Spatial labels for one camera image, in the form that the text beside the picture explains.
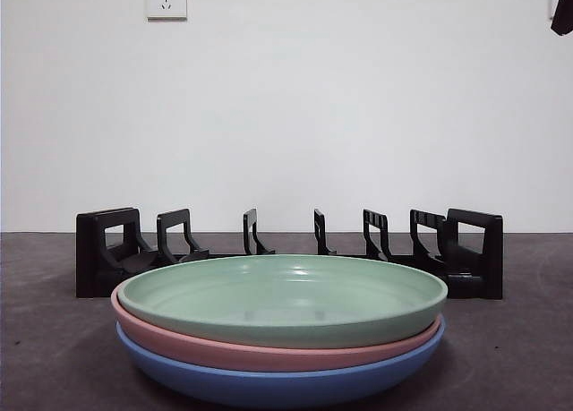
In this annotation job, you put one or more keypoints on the pink round plate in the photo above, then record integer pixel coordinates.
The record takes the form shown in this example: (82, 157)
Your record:
(201, 353)

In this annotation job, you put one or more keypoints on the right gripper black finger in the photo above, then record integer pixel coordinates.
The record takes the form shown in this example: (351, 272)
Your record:
(565, 12)

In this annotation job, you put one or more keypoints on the black plastic dish rack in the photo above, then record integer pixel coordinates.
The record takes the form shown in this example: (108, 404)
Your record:
(474, 250)

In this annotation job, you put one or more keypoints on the green round plate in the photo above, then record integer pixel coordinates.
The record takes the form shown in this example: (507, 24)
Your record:
(277, 294)

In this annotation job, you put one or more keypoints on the blue round plate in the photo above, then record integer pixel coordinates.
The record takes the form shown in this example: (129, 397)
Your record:
(277, 391)

